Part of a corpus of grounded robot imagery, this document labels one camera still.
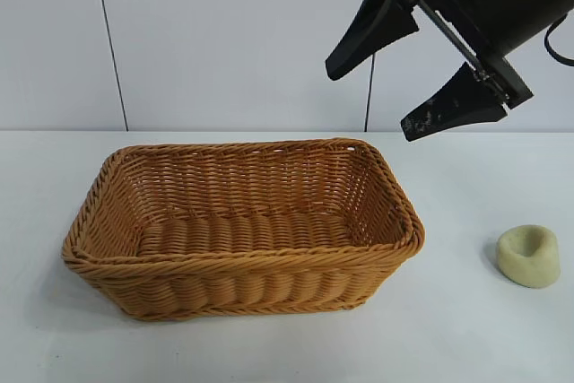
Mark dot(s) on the pale yellow egg yolk pastry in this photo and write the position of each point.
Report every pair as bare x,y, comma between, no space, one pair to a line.
529,264

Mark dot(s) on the tan woven wicker basket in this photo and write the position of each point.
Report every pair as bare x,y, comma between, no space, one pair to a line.
233,275

